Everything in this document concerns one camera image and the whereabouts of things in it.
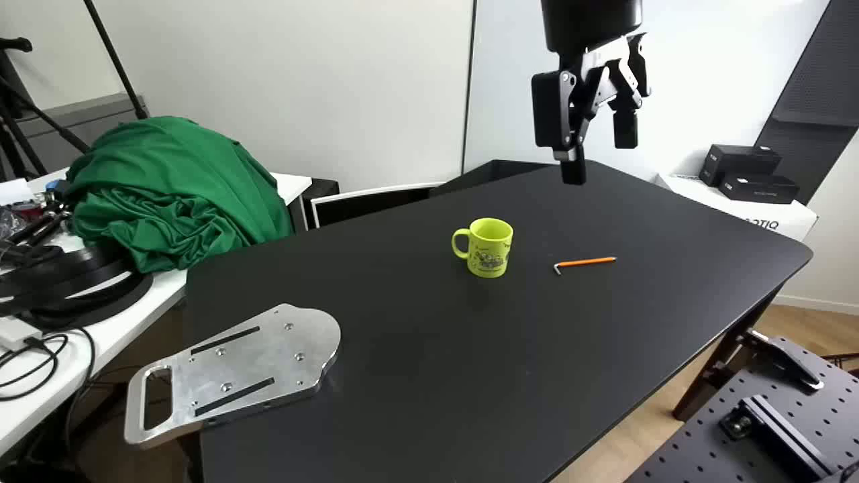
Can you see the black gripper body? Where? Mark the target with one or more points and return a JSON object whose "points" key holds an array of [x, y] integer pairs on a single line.
{"points": [[590, 20]]}

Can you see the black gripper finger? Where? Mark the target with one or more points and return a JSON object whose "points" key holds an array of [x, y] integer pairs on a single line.
{"points": [[553, 111], [625, 127]]}

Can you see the orange hex key tool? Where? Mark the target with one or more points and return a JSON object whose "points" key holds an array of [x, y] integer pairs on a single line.
{"points": [[585, 261]]}

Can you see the yellow-green mug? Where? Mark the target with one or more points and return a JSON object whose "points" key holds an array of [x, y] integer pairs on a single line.
{"points": [[491, 249]]}

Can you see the small black box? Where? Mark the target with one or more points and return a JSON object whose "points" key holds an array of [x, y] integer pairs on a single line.
{"points": [[738, 161]]}

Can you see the flat black box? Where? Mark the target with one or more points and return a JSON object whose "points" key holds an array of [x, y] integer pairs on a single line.
{"points": [[758, 189]]}

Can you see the white cardboard box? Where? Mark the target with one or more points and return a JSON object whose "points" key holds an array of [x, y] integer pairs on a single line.
{"points": [[772, 216]]}

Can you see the white framed chair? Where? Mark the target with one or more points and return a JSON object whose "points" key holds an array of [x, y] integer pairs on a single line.
{"points": [[369, 201]]}

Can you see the grey metal clamp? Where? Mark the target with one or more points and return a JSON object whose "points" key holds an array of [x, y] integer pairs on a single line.
{"points": [[785, 359]]}

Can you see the black perforated board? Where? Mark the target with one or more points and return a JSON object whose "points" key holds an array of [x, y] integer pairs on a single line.
{"points": [[711, 449]]}

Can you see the green cloth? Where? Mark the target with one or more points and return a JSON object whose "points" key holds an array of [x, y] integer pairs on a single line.
{"points": [[174, 194]]}

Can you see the silver metal plate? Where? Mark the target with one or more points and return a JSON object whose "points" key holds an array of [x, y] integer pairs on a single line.
{"points": [[248, 365]]}

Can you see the black pole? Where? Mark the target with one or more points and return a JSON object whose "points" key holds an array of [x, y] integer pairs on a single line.
{"points": [[114, 60]]}

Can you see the grey cabinet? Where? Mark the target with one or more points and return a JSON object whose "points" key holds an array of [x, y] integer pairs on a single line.
{"points": [[74, 127]]}

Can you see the black tripod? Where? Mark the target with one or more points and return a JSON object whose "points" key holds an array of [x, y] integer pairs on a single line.
{"points": [[20, 134]]}

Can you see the white side table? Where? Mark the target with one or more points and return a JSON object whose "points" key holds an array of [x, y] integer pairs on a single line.
{"points": [[40, 376]]}

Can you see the white power adapter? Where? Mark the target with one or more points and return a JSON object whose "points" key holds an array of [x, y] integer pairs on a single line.
{"points": [[17, 332]]}

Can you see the black perforated wall panel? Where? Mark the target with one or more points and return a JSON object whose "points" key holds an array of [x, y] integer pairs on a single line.
{"points": [[819, 87]]}

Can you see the black metal bracket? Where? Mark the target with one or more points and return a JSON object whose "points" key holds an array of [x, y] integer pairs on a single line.
{"points": [[778, 436]]}

